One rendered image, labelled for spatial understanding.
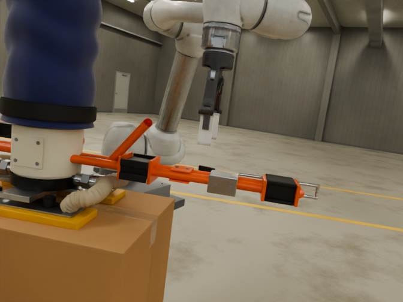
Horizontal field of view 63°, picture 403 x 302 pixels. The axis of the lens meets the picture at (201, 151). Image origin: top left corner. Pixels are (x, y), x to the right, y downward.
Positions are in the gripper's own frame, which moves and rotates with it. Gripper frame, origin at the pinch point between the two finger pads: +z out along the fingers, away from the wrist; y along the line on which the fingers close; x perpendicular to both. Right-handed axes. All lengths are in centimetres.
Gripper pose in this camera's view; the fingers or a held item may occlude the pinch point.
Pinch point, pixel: (208, 136)
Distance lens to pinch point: 80.8
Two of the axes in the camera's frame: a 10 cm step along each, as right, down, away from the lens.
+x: 9.8, 1.4, -1.2
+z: -1.2, 9.8, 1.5
